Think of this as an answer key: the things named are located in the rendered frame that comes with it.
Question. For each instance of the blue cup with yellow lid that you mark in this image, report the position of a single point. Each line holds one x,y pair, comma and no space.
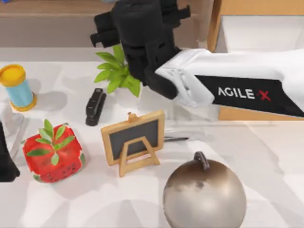
17,90

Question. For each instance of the wooden framed blackboard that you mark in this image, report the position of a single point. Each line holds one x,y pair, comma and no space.
135,135

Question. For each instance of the wooden open cabinet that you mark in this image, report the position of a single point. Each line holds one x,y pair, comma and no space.
237,9

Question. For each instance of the red strawberry plant pot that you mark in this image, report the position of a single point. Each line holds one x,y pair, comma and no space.
54,159

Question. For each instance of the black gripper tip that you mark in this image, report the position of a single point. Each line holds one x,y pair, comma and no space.
7,161

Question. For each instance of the black stapler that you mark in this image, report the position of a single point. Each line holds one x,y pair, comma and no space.
95,107

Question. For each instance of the round bronze metal bell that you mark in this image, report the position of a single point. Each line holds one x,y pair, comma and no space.
204,190

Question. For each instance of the green plant in white pot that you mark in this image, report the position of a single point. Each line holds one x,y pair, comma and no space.
118,73

